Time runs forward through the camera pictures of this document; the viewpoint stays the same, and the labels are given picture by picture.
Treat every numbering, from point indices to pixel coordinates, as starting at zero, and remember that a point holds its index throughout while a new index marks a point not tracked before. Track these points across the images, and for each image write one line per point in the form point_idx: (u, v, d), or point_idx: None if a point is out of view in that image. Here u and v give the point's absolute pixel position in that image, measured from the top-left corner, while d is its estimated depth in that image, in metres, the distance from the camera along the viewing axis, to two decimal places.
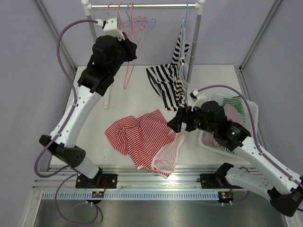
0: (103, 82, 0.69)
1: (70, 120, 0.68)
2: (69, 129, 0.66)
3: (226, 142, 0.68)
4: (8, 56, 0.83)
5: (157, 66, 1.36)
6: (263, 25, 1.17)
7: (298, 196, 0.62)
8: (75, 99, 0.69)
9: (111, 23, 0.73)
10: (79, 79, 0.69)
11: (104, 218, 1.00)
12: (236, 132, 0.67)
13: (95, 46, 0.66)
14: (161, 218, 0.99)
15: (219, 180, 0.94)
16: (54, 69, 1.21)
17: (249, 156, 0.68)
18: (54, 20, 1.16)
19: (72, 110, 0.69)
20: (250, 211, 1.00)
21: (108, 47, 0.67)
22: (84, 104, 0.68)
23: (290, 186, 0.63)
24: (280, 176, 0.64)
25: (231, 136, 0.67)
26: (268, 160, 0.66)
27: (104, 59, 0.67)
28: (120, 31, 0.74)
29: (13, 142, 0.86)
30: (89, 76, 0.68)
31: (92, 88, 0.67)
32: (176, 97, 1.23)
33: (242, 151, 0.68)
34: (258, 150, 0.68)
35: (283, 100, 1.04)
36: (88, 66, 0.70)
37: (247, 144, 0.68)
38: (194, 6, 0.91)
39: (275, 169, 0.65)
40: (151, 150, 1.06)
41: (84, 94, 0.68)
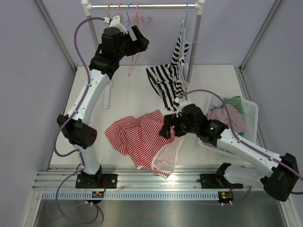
0: (111, 65, 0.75)
1: (84, 100, 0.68)
2: (85, 107, 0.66)
3: (208, 138, 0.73)
4: (7, 57, 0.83)
5: (157, 66, 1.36)
6: (263, 25, 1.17)
7: (279, 174, 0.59)
8: (89, 80, 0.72)
9: (116, 19, 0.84)
10: (90, 65, 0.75)
11: (104, 218, 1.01)
12: (215, 127, 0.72)
13: (104, 35, 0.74)
14: (161, 218, 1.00)
15: (220, 181, 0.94)
16: (54, 69, 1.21)
17: (229, 146, 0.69)
18: (55, 20, 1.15)
19: (86, 91, 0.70)
20: (250, 210, 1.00)
21: (116, 35, 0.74)
22: (97, 84, 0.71)
23: (271, 165, 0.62)
24: (260, 158, 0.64)
25: (210, 132, 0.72)
26: (246, 146, 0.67)
27: (112, 46, 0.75)
28: (124, 26, 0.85)
29: (13, 142, 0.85)
30: (99, 61, 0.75)
31: (102, 69, 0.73)
32: (176, 97, 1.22)
33: (222, 143, 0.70)
34: (236, 138, 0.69)
35: (283, 100, 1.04)
36: (96, 55, 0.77)
37: (226, 135, 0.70)
38: (194, 6, 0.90)
39: (253, 152, 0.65)
40: (151, 150, 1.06)
41: (97, 76, 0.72)
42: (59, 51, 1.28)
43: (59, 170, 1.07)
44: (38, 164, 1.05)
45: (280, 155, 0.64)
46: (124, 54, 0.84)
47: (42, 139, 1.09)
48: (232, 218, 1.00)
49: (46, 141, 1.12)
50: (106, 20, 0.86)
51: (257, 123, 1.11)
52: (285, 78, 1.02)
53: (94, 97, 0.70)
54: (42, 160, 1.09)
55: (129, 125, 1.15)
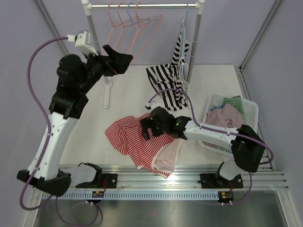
0: (77, 104, 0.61)
1: (47, 152, 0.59)
2: (48, 161, 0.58)
3: (177, 134, 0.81)
4: (7, 57, 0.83)
5: (157, 66, 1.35)
6: (264, 25, 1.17)
7: (236, 144, 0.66)
8: (49, 127, 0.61)
9: (81, 39, 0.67)
10: (51, 105, 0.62)
11: (104, 218, 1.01)
12: (180, 122, 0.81)
13: (59, 69, 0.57)
14: (161, 218, 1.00)
15: (221, 182, 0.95)
16: (54, 69, 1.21)
17: (194, 134, 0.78)
18: (55, 20, 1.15)
19: (47, 142, 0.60)
20: (250, 210, 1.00)
21: (75, 69, 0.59)
22: (60, 132, 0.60)
23: (229, 138, 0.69)
24: (220, 136, 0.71)
25: (177, 127, 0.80)
26: (207, 129, 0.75)
27: (72, 82, 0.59)
28: (92, 48, 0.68)
29: (13, 142, 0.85)
30: (61, 100, 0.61)
31: (65, 114, 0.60)
32: (176, 97, 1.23)
33: (188, 133, 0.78)
34: (198, 126, 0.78)
35: (283, 100, 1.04)
36: (58, 90, 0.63)
37: (189, 126, 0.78)
38: (194, 6, 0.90)
39: (213, 133, 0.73)
40: (151, 150, 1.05)
41: (58, 121, 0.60)
42: (59, 51, 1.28)
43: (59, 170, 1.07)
44: None
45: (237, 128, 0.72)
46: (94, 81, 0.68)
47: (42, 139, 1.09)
48: (232, 218, 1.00)
49: None
50: (70, 38, 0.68)
51: (257, 122, 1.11)
52: (284, 78, 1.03)
53: (59, 145, 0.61)
54: None
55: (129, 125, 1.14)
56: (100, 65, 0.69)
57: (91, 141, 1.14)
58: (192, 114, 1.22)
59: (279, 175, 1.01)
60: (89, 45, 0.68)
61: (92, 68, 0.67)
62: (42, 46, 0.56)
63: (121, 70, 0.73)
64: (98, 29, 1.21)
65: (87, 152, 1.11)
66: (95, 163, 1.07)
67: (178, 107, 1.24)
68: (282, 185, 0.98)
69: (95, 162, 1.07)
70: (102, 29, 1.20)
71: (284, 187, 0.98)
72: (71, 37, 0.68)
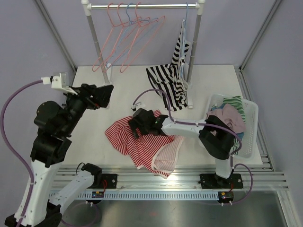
0: (59, 150, 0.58)
1: (31, 201, 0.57)
2: (33, 209, 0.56)
3: (156, 132, 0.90)
4: (7, 57, 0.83)
5: (157, 66, 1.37)
6: (263, 25, 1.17)
7: (203, 133, 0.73)
8: (32, 176, 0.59)
9: (57, 82, 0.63)
10: (32, 152, 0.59)
11: (104, 218, 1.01)
12: (158, 119, 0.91)
13: (38, 118, 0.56)
14: (161, 218, 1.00)
15: (221, 182, 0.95)
16: (53, 69, 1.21)
17: (170, 129, 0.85)
18: (55, 20, 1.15)
19: (31, 191, 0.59)
20: (250, 210, 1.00)
21: (54, 117, 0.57)
22: (43, 180, 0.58)
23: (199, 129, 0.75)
24: (190, 127, 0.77)
25: (156, 125, 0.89)
26: (180, 124, 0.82)
27: (52, 130, 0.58)
28: (71, 88, 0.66)
29: (13, 142, 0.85)
30: (43, 144, 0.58)
31: (47, 162, 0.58)
32: (176, 98, 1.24)
33: (165, 128, 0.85)
34: (173, 122, 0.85)
35: (283, 100, 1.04)
36: (39, 134, 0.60)
37: (166, 123, 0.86)
38: (194, 6, 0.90)
39: (185, 126, 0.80)
40: (151, 149, 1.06)
41: (40, 170, 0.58)
42: (59, 51, 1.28)
43: (59, 170, 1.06)
44: None
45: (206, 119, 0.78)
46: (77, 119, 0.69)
47: None
48: (232, 218, 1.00)
49: None
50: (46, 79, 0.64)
51: (257, 122, 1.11)
52: (284, 78, 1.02)
53: (44, 193, 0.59)
54: None
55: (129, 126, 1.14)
56: (80, 103, 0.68)
57: (91, 142, 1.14)
58: (192, 114, 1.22)
59: (279, 175, 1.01)
60: (66, 86, 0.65)
61: (72, 107, 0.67)
62: (20, 90, 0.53)
63: (103, 104, 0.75)
64: (98, 30, 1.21)
65: (87, 152, 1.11)
66: (95, 163, 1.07)
67: (178, 107, 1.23)
68: (282, 185, 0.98)
69: (95, 162, 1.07)
70: (102, 29, 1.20)
71: (284, 187, 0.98)
72: (45, 80, 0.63)
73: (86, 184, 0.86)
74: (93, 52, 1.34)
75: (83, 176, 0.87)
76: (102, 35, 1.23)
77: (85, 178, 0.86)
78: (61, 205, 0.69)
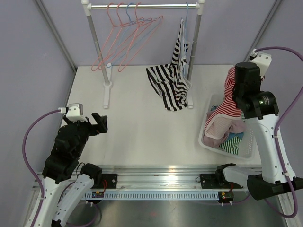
0: (68, 168, 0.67)
1: (40, 215, 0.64)
2: (41, 222, 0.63)
3: (247, 107, 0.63)
4: (7, 58, 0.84)
5: (157, 66, 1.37)
6: (263, 25, 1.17)
7: (278, 189, 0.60)
8: (42, 191, 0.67)
9: (75, 111, 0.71)
10: (44, 170, 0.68)
11: (104, 218, 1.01)
12: (265, 102, 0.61)
13: (57, 137, 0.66)
14: (162, 218, 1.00)
15: (218, 176, 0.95)
16: (53, 69, 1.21)
17: (260, 132, 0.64)
18: (55, 20, 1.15)
19: (40, 205, 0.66)
20: (250, 210, 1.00)
21: (71, 137, 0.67)
22: (52, 195, 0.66)
23: (278, 178, 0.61)
24: (275, 166, 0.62)
25: (257, 104, 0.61)
26: (276, 145, 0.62)
27: (67, 149, 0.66)
28: (84, 116, 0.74)
29: (14, 142, 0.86)
30: (54, 164, 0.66)
31: (57, 179, 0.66)
32: (176, 97, 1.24)
33: (255, 123, 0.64)
34: (273, 132, 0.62)
35: (282, 100, 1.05)
36: (52, 153, 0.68)
37: (266, 121, 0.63)
38: (194, 6, 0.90)
39: (275, 157, 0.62)
40: (231, 108, 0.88)
41: (50, 186, 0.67)
42: (59, 51, 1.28)
43: None
44: (37, 163, 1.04)
45: (295, 176, 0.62)
46: (84, 142, 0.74)
47: (43, 139, 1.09)
48: (232, 218, 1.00)
49: (46, 141, 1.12)
50: (62, 110, 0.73)
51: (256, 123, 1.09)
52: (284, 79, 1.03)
53: (50, 209, 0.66)
54: (42, 161, 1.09)
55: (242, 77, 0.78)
56: (86, 128, 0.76)
57: (91, 142, 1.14)
58: (192, 114, 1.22)
59: None
60: (81, 114, 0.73)
61: (79, 131, 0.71)
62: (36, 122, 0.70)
63: (105, 130, 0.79)
64: (98, 30, 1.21)
65: (87, 152, 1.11)
66: (95, 163, 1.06)
67: (178, 107, 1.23)
68: None
69: (95, 162, 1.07)
70: (102, 29, 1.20)
71: None
72: (63, 109, 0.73)
73: (85, 189, 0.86)
74: (93, 52, 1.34)
75: (82, 181, 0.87)
76: (102, 34, 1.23)
77: (84, 184, 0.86)
78: (61, 220, 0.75)
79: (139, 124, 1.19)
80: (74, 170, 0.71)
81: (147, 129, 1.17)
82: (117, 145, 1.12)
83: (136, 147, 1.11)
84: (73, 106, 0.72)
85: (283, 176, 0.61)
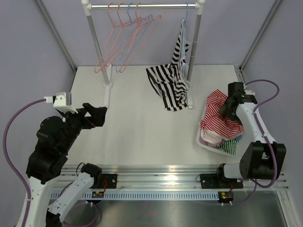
0: (54, 166, 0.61)
1: (31, 214, 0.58)
2: (32, 222, 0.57)
3: (234, 101, 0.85)
4: (7, 58, 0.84)
5: (157, 66, 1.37)
6: (263, 25, 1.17)
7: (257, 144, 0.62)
8: (29, 193, 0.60)
9: (61, 100, 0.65)
10: (28, 170, 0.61)
11: (104, 218, 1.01)
12: (246, 97, 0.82)
13: (40, 132, 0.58)
14: (162, 218, 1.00)
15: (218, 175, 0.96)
16: (53, 69, 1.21)
17: (243, 113, 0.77)
18: (55, 20, 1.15)
19: (28, 207, 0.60)
20: (249, 209, 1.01)
21: (56, 132, 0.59)
22: (40, 195, 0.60)
23: (258, 138, 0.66)
24: (255, 131, 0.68)
25: (240, 96, 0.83)
26: (255, 118, 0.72)
27: (51, 144, 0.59)
28: (73, 106, 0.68)
29: (13, 142, 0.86)
30: (38, 161, 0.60)
31: (42, 178, 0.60)
32: (176, 97, 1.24)
33: (240, 109, 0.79)
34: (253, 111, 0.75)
35: (281, 100, 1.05)
36: (36, 150, 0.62)
37: (248, 106, 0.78)
38: (194, 6, 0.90)
39: (255, 126, 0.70)
40: (223, 126, 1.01)
41: (37, 187, 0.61)
42: (59, 51, 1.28)
43: None
44: None
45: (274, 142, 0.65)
46: (74, 137, 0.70)
47: None
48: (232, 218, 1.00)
49: None
50: (49, 99, 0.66)
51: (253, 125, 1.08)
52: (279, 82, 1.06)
53: (41, 208, 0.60)
54: None
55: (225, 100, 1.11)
56: (79, 121, 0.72)
57: (92, 142, 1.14)
58: (192, 114, 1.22)
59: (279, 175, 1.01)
60: (69, 104, 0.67)
61: (72, 124, 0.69)
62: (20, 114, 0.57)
63: (99, 123, 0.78)
64: (98, 30, 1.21)
65: (87, 151, 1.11)
66: (95, 163, 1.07)
67: (178, 107, 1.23)
68: (283, 185, 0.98)
69: (96, 162, 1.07)
70: (102, 29, 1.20)
71: (284, 187, 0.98)
72: (49, 99, 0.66)
73: (85, 188, 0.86)
74: (92, 52, 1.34)
75: (83, 179, 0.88)
76: (102, 34, 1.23)
77: (84, 181, 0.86)
78: (60, 213, 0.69)
79: (139, 124, 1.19)
80: (61, 167, 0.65)
81: (146, 129, 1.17)
82: (117, 145, 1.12)
83: (136, 147, 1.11)
84: (59, 95, 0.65)
85: (263, 138, 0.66)
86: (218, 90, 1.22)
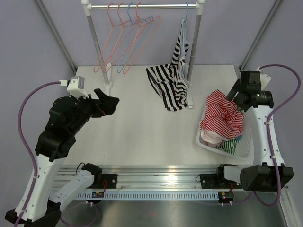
0: (63, 145, 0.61)
1: (33, 195, 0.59)
2: (35, 203, 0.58)
3: (245, 99, 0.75)
4: (7, 58, 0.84)
5: (157, 66, 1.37)
6: (263, 25, 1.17)
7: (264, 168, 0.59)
8: (35, 170, 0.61)
9: (74, 83, 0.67)
10: (37, 146, 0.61)
11: (104, 218, 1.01)
12: (262, 96, 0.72)
13: (53, 109, 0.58)
14: (162, 218, 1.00)
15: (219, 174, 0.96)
16: (53, 69, 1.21)
17: (254, 119, 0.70)
18: (55, 20, 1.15)
19: (33, 185, 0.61)
20: (250, 210, 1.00)
21: (68, 110, 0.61)
22: (46, 174, 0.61)
23: (265, 160, 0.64)
24: (264, 149, 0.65)
25: (254, 95, 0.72)
26: (266, 131, 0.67)
27: (63, 123, 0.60)
28: (84, 91, 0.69)
29: (13, 142, 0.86)
30: (47, 140, 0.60)
31: (51, 156, 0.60)
32: (176, 97, 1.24)
33: (252, 112, 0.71)
34: (266, 120, 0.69)
35: (281, 100, 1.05)
36: (46, 128, 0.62)
37: (261, 111, 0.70)
38: (194, 6, 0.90)
39: (265, 142, 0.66)
40: (223, 127, 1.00)
41: (44, 164, 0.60)
42: (59, 51, 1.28)
43: (59, 170, 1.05)
44: None
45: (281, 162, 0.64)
46: (83, 122, 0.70)
47: None
48: (232, 217, 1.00)
49: None
50: (64, 82, 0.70)
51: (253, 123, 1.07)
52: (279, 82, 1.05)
53: (44, 190, 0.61)
54: None
55: (222, 100, 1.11)
56: (90, 108, 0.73)
57: (92, 142, 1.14)
58: (192, 114, 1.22)
59: None
60: (81, 88, 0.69)
61: (82, 110, 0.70)
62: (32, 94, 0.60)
63: (110, 111, 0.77)
64: (98, 30, 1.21)
65: (87, 151, 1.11)
66: (95, 163, 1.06)
67: (178, 107, 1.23)
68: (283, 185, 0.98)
69: (96, 162, 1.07)
70: (102, 29, 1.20)
71: (284, 187, 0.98)
72: (64, 82, 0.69)
73: (86, 184, 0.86)
74: (92, 52, 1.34)
75: (83, 176, 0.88)
76: (102, 34, 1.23)
77: (85, 178, 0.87)
78: (61, 203, 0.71)
79: (139, 124, 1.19)
80: (68, 149, 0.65)
81: (146, 129, 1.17)
82: (116, 145, 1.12)
83: (136, 147, 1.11)
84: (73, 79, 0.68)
85: (271, 160, 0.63)
86: (218, 90, 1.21)
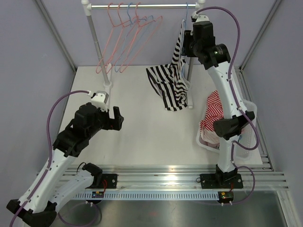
0: (79, 144, 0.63)
1: (40, 186, 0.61)
2: (40, 194, 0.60)
3: (205, 58, 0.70)
4: (8, 59, 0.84)
5: (157, 66, 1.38)
6: (264, 24, 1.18)
7: (234, 121, 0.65)
8: (49, 162, 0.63)
9: (101, 97, 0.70)
10: (55, 142, 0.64)
11: (104, 218, 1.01)
12: (219, 52, 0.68)
13: (77, 112, 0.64)
14: (162, 218, 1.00)
15: (218, 177, 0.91)
16: (54, 68, 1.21)
17: (217, 77, 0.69)
18: (55, 20, 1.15)
19: (44, 175, 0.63)
20: (249, 209, 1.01)
21: (90, 114, 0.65)
22: (57, 168, 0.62)
23: (234, 113, 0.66)
24: (231, 103, 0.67)
25: (212, 53, 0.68)
26: (230, 87, 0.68)
27: (84, 125, 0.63)
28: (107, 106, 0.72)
29: (13, 142, 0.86)
30: (65, 139, 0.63)
31: (66, 152, 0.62)
32: (176, 97, 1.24)
33: (213, 71, 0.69)
34: (227, 76, 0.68)
35: (280, 100, 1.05)
36: (66, 128, 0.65)
37: (222, 68, 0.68)
38: (194, 6, 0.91)
39: (230, 95, 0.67)
40: None
41: (58, 159, 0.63)
42: (59, 51, 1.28)
43: None
44: (38, 164, 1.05)
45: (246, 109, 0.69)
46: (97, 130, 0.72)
47: (44, 140, 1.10)
48: (231, 217, 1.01)
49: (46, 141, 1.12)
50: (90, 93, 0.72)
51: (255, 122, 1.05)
52: (279, 82, 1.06)
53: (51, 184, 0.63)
54: (42, 160, 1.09)
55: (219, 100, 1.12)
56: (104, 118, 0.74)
57: (92, 142, 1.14)
58: (192, 114, 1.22)
59: (279, 175, 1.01)
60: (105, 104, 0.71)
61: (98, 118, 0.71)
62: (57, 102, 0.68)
63: (118, 127, 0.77)
64: (98, 30, 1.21)
65: (87, 152, 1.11)
66: (96, 163, 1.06)
67: (178, 107, 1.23)
68: (282, 185, 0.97)
69: (96, 162, 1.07)
70: (102, 29, 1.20)
71: (284, 187, 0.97)
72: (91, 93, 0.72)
73: (84, 185, 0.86)
74: (92, 52, 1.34)
75: (83, 176, 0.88)
76: (102, 34, 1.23)
77: (84, 178, 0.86)
78: (57, 203, 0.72)
79: (139, 124, 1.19)
80: (82, 150, 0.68)
81: (146, 129, 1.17)
82: (116, 145, 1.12)
83: (136, 146, 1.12)
84: (100, 93, 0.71)
85: (238, 111, 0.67)
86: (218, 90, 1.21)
